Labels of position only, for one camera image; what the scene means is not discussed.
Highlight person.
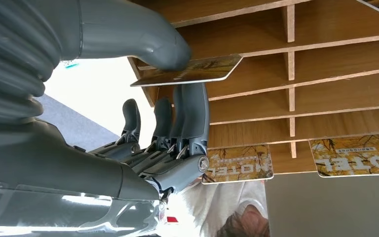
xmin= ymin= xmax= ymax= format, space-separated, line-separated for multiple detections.
xmin=166 ymin=180 xmax=270 ymax=237

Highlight wooden card organizer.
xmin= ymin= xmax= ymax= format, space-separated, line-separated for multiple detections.
xmin=127 ymin=0 xmax=379 ymax=174

